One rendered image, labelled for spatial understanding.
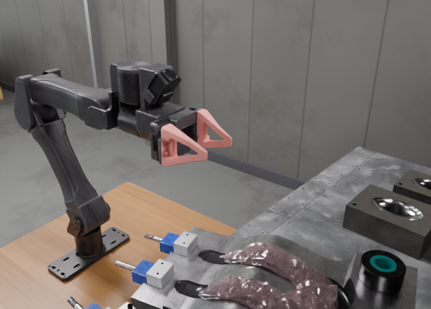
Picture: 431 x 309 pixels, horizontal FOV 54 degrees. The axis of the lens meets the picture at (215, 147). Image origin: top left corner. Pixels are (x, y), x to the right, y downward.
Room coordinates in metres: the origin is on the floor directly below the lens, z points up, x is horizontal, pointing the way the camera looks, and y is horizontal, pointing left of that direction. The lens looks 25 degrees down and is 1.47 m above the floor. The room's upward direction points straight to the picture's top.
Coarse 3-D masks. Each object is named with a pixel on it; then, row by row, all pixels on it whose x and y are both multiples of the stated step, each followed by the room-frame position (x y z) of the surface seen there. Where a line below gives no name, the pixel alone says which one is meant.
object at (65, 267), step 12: (96, 228) 0.83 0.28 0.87; (84, 240) 0.79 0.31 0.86; (96, 240) 0.81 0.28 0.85; (108, 240) 0.86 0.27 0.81; (120, 240) 0.86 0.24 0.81; (72, 252) 0.82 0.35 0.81; (84, 252) 0.79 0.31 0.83; (96, 252) 0.80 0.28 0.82; (108, 252) 0.83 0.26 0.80; (60, 264) 0.78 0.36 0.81; (72, 264) 0.78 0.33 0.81; (84, 264) 0.78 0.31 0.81; (60, 276) 0.73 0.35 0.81; (72, 276) 0.74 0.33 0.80
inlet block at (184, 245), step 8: (184, 232) 0.80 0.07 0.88; (160, 240) 0.80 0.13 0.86; (168, 240) 0.78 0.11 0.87; (176, 240) 0.77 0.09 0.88; (184, 240) 0.77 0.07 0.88; (192, 240) 0.77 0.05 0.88; (160, 248) 0.78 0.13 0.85; (168, 248) 0.77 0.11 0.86; (176, 248) 0.76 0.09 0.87; (184, 248) 0.75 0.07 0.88; (192, 248) 0.77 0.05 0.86
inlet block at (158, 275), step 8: (120, 264) 0.72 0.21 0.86; (128, 264) 0.71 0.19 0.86; (144, 264) 0.70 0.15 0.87; (152, 264) 0.70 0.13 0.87; (160, 264) 0.69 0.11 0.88; (168, 264) 0.69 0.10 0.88; (136, 272) 0.68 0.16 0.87; (144, 272) 0.68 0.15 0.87; (152, 272) 0.66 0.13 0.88; (160, 272) 0.66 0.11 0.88; (168, 272) 0.67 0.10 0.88; (136, 280) 0.68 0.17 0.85; (144, 280) 0.67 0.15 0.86; (152, 280) 0.66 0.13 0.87; (160, 280) 0.65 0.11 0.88; (168, 280) 0.67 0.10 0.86; (160, 288) 0.65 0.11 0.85
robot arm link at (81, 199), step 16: (48, 112) 0.87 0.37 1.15; (32, 128) 0.86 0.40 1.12; (48, 128) 0.85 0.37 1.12; (64, 128) 0.88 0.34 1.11; (48, 144) 0.84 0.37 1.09; (64, 144) 0.85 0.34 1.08; (48, 160) 0.85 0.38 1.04; (64, 160) 0.83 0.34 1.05; (64, 176) 0.82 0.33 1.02; (80, 176) 0.83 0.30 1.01; (64, 192) 0.82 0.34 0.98; (80, 192) 0.81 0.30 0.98; (96, 192) 0.83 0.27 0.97; (80, 208) 0.78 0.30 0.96; (96, 208) 0.81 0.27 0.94; (96, 224) 0.79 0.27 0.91
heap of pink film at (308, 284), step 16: (224, 256) 0.73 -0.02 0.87; (240, 256) 0.69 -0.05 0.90; (256, 256) 0.68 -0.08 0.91; (272, 256) 0.67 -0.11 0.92; (288, 256) 0.69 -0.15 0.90; (288, 272) 0.64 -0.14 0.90; (304, 272) 0.65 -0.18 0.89; (320, 272) 0.66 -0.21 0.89; (208, 288) 0.62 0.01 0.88; (224, 288) 0.60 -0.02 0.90; (240, 288) 0.59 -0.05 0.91; (256, 288) 0.58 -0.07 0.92; (272, 288) 0.60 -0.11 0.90; (304, 288) 0.61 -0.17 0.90; (320, 288) 0.60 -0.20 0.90; (336, 288) 0.60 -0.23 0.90; (256, 304) 0.56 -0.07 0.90; (272, 304) 0.55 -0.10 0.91; (288, 304) 0.57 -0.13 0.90; (304, 304) 0.57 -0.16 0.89; (320, 304) 0.57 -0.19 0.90; (336, 304) 0.58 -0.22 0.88
